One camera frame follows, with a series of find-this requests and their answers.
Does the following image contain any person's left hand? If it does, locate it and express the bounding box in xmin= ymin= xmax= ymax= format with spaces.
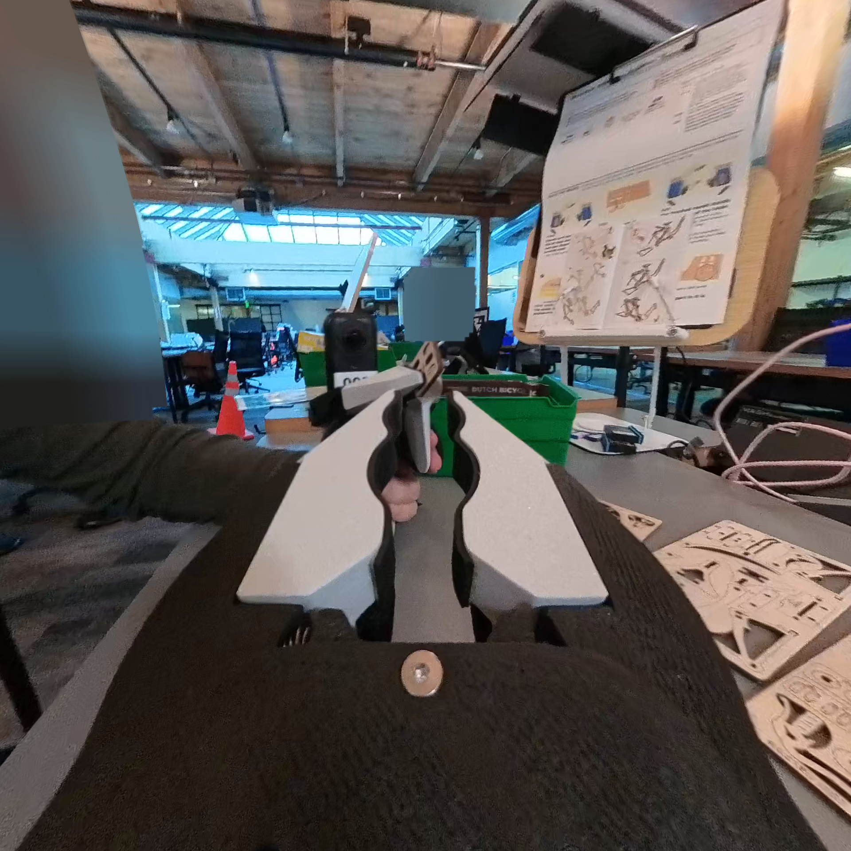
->
xmin=381 ymin=431 xmax=445 ymax=525

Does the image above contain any white ceiling unit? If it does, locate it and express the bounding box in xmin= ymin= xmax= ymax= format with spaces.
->
xmin=465 ymin=0 xmax=699 ymax=78

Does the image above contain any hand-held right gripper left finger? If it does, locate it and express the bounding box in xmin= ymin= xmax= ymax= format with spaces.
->
xmin=236 ymin=390 xmax=406 ymax=644

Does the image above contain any arc-pattern wooden parts sheet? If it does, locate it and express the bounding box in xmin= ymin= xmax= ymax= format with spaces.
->
xmin=745 ymin=635 xmax=851 ymax=819

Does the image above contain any person's left forearm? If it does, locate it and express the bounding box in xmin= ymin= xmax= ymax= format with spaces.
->
xmin=0 ymin=420 xmax=300 ymax=527

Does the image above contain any pink cable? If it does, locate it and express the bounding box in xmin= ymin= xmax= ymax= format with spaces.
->
xmin=714 ymin=319 xmax=851 ymax=503

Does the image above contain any brown cardboard box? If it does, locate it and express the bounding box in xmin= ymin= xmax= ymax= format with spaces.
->
xmin=442 ymin=378 xmax=550 ymax=400

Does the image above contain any printed instruction sheet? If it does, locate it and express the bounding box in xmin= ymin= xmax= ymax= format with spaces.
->
xmin=525 ymin=0 xmax=785 ymax=333

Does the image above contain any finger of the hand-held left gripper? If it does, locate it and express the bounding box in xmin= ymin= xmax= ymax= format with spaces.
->
xmin=340 ymin=366 xmax=429 ymax=416

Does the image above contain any black office chair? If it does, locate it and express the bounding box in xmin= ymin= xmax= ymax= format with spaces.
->
xmin=226 ymin=329 xmax=268 ymax=394

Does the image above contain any slotted wooden parts sheet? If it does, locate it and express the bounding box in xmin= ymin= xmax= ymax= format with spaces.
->
xmin=655 ymin=520 xmax=851 ymax=682

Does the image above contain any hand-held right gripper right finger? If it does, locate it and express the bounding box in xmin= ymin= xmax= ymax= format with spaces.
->
xmin=449 ymin=391 xmax=610 ymax=644

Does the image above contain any white stand base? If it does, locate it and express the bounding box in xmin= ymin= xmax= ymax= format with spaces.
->
xmin=572 ymin=411 xmax=689 ymax=454

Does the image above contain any black equipment box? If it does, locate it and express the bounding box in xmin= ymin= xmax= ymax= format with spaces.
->
xmin=725 ymin=404 xmax=851 ymax=481

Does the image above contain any white stand pole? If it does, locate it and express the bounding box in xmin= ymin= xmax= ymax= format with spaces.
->
xmin=644 ymin=346 xmax=663 ymax=426

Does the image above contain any wheel-pattern wooden parts sheet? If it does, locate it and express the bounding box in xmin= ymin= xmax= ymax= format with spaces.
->
xmin=601 ymin=500 xmax=664 ymax=543

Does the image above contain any green plastic bin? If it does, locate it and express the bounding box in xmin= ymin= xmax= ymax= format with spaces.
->
xmin=429 ymin=374 xmax=579 ymax=476
xmin=296 ymin=339 xmax=417 ymax=388

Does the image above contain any black hanging panel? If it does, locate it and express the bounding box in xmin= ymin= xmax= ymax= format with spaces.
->
xmin=480 ymin=93 xmax=558 ymax=158

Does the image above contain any small slotted wooden part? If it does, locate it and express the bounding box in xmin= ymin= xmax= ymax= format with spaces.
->
xmin=403 ymin=341 xmax=444 ymax=404

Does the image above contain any orange traffic cone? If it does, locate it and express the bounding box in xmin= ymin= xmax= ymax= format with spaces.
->
xmin=216 ymin=361 xmax=255 ymax=441

